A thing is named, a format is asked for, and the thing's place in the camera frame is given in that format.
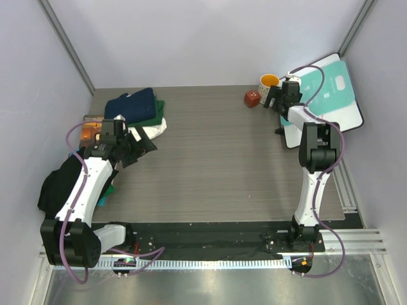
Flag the aluminium frame post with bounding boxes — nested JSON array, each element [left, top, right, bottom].
[[38, 0, 95, 96], [337, 0, 378, 58]]

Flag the white folded t-shirt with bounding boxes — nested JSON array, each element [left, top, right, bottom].
[[142, 118, 167, 140]]

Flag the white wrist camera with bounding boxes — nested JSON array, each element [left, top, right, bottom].
[[285, 72, 301, 84], [113, 114, 126, 122]]

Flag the right aluminium frame post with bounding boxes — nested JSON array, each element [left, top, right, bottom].
[[337, 0, 378, 58]]

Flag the black crumpled t-shirt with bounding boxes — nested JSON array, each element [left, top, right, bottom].
[[37, 147, 119, 219]]

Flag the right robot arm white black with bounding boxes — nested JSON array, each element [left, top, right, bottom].
[[264, 76, 344, 252]]

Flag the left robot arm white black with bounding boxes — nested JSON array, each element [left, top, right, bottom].
[[40, 116, 157, 268]]

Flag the green folded t-shirt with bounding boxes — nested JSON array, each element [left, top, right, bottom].
[[128, 100, 165, 127]]

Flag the brown cover book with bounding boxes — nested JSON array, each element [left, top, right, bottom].
[[79, 114, 104, 148]]

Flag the red cube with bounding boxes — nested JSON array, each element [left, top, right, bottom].
[[244, 90, 261, 108]]

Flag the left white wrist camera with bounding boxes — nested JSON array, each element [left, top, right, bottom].
[[113, 114, 126, 122]]

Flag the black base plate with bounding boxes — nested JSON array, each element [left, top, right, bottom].
[[98, 220, 325, 257]]

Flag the white mug orange inside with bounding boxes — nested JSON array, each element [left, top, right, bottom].
[[258, 74, 280, 104]]

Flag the navy blue t-shirt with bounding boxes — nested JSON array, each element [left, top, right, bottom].
[[104, 88, 158, 124]]

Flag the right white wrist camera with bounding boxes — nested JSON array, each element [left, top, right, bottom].
[[285, 72, 301, 84]]

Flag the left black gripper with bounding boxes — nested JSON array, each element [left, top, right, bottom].
[[117, 125, 156, 168]]

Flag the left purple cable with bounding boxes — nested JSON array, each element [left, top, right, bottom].
[[59, 122, 166, 285]]

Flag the white slotted cable duct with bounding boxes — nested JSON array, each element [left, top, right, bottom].
[[53, 259, 292, 271]]

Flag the left aluminium frame post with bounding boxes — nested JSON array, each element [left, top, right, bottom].
[[38, 0, 95, 96]]

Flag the teal folding board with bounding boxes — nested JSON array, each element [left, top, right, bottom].
[[294, 60, 355, 116]]

